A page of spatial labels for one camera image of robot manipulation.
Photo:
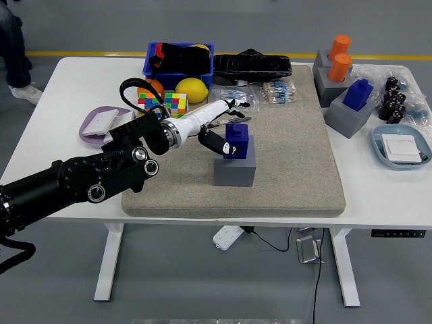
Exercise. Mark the black capacitors cluster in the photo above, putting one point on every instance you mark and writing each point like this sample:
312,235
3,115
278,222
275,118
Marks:
391,108

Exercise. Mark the yellow item in bin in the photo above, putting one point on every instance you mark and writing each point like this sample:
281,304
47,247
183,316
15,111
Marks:
200,47

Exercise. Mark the light blue plate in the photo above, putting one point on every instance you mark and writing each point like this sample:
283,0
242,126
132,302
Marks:
377,138

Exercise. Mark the black desk control panel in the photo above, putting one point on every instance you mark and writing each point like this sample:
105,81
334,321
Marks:
398,233

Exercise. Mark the yellow lemon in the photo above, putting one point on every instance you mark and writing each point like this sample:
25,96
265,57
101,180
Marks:
192,90

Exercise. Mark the bag of beige resistors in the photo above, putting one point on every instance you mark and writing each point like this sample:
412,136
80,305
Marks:
278,92

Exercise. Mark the white table leg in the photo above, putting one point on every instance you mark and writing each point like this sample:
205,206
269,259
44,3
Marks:
346,270
108,263

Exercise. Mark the grey-brown mat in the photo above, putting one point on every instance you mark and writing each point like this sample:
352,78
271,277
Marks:
287,168

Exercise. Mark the person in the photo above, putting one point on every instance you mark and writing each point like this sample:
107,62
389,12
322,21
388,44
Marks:
15,60

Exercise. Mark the silver metal bracket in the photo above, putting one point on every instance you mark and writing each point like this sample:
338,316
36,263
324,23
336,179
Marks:
305,229
307,249

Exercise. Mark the purple plate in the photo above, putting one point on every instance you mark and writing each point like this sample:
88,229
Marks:
87,138

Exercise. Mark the blue plastic bin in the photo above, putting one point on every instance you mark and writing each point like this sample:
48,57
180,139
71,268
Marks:
168,80

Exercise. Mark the blue square seal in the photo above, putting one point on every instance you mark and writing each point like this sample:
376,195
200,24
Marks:
239,136
357,96

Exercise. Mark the grey seal holder block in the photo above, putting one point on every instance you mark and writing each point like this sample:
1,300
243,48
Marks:
329,94
344,121
320,62
234,173

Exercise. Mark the bag of blue resistors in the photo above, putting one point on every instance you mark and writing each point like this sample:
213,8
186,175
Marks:
249,94

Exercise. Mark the black cloth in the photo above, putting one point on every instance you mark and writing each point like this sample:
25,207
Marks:
185,60

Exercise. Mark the black wrapped keyboard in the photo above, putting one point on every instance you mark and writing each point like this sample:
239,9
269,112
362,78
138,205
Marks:
253,65

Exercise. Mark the orange fruit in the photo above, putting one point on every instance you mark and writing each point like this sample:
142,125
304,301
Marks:
159,88

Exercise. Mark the clear plastic bag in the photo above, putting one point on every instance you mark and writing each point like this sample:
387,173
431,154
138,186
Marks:
371,72

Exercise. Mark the bag of blue components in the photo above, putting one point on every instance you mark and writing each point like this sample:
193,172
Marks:
416,114

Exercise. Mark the colourful puzzle cube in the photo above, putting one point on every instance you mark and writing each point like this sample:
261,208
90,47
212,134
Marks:
145,100
177,103

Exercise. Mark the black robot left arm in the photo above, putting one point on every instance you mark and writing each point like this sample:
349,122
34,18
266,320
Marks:
77,179

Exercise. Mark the orange cylinder seal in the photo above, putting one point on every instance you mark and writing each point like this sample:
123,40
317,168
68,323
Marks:
339,69
341,45

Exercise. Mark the white power strip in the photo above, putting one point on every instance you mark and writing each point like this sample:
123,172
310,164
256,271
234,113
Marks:
227,238

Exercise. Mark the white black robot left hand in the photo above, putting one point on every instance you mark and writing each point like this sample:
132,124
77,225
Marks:
202,113

